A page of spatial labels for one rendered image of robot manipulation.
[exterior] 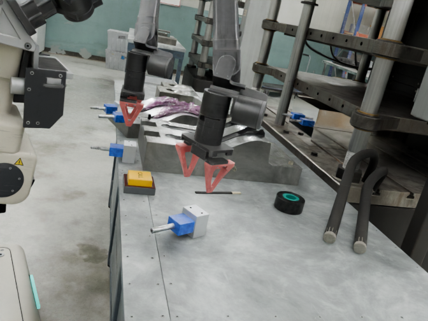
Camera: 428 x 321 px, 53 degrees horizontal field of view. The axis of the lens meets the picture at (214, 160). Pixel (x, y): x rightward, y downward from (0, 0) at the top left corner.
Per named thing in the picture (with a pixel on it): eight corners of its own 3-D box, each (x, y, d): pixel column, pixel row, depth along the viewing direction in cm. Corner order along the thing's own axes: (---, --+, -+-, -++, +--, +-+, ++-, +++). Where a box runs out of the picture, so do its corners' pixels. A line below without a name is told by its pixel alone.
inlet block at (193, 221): (156, 248, 86) (160, 225, 84) (142, 236, 89) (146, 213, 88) (205, 235, 95) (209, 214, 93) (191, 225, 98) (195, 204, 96)
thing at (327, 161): (337, 201, 152) (342, 183, 150) (238, 110, 270) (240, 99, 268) (515, 216, 175) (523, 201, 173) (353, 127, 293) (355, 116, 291)
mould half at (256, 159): (142, 171, 123) (149, 126, 119) (137, 142, 147) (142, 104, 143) (297, 185, 137) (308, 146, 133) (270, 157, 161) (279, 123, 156)
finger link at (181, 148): (192, 171, 97) (200, 132, 94) (212, 185, 93) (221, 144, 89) (168, 174, 93) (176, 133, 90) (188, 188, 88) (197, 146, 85)
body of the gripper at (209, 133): (202, 139, 94) (209, 107, 91) (232, 157, 87) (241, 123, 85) (178, 141, 89) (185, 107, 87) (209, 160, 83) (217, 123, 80)
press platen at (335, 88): (352, 165, 147) (368, 116, 141) (244, 88, 264) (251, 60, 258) (534, 186, 169) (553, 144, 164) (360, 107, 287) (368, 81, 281)
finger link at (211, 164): (206, 180, 94) (215, 141, 91) (227, 195, 89) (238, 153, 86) (182, 183, 89) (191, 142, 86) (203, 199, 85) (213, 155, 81)
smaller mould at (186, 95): (157, 105, 205) (159, 91, 203) (154, 98, 219) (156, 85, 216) (197, 111, 210) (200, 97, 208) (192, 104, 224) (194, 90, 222)
